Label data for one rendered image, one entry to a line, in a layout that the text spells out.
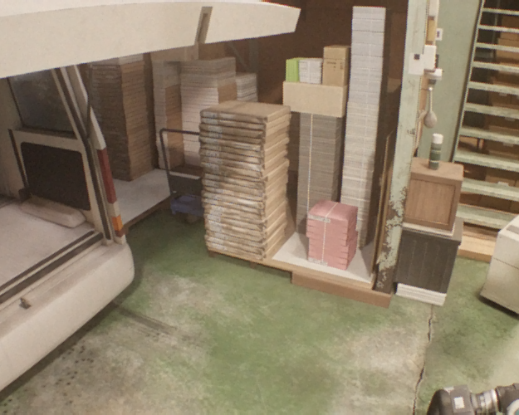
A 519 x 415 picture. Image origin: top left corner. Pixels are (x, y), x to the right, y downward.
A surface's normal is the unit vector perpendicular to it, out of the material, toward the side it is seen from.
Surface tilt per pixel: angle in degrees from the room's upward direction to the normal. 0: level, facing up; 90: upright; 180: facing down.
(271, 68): 90
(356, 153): 90
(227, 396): 0
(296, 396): 0
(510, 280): 90
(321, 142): 90
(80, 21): 106
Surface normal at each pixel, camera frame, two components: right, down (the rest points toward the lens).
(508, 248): -0.77, 0.27
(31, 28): 0.83, 0.46
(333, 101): -0.46, 0.38
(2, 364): 0.88, 0.18
